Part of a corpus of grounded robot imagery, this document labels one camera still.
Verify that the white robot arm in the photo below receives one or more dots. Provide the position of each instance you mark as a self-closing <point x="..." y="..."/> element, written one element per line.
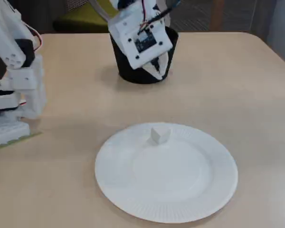
<point x="21" y="78"/>

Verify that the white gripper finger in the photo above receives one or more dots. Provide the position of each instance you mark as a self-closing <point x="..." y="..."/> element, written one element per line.
<point x="155" y="73"/>
<point x="164" y="63"/>

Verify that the wrist camera on white mount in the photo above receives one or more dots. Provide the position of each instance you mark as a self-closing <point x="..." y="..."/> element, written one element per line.
<point x="126" y="47"/>

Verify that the wooden post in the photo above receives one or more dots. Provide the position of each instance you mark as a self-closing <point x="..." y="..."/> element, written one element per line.
<point x="218" y="14"/>

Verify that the white paper plate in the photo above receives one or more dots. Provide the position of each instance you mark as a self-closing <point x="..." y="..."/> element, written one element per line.
<point x="166" y="185"/>

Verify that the yellow-green chair seat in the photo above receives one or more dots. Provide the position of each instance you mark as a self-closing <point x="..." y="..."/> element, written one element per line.
<point x="80" y="21"/>

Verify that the black pot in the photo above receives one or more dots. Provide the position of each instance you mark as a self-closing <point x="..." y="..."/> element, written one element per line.
<point x="137" y="76"/>

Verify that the grey curved chair back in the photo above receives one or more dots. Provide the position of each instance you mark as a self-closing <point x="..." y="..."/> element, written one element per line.
<point x="101" y="10"/>

